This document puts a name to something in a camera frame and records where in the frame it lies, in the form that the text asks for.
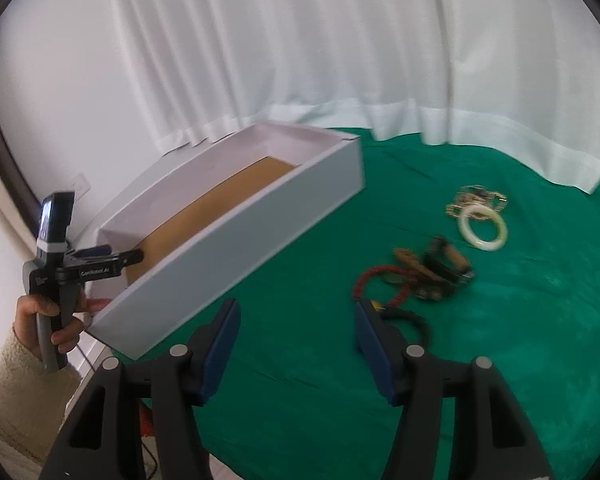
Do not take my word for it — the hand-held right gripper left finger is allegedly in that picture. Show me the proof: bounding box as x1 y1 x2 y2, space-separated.
39 298 242 480

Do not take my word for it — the person's left forearm beige sleeve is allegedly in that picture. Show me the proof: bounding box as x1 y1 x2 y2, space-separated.
0 327 85 463

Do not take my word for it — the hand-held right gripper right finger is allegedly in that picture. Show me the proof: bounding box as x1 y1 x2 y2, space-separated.
354 300 556 480

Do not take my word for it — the red cord bracelet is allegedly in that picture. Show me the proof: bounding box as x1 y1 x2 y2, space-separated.
352 265 417 307

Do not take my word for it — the white bangle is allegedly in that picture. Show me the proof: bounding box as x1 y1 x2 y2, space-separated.
458 206 510 251

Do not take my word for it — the gold chain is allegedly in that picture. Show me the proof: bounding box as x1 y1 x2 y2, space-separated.
445 186 509 222

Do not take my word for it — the white curtain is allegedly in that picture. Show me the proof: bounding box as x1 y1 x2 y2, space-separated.
102 0 600 196

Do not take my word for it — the person's left hand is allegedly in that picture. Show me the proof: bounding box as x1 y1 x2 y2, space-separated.
14 295 113 357

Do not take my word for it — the dark brown bracelet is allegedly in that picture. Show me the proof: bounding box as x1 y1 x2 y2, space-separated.
422 235 477 293

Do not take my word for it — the white cardboard box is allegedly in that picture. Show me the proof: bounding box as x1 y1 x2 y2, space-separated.
86 122 366 361

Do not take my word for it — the black bracelet with yellow bead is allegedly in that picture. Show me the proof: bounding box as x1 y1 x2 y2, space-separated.
372 300 431 350

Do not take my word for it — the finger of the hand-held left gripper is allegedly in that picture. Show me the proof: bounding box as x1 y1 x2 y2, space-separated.
73 245 112 260
113 249 145 267

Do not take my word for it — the wooden bead bracelet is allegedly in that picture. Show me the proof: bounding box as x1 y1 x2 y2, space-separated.
392 247 451 287

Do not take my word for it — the green cloth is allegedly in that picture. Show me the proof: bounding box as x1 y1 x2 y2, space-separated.
87 127 600 480

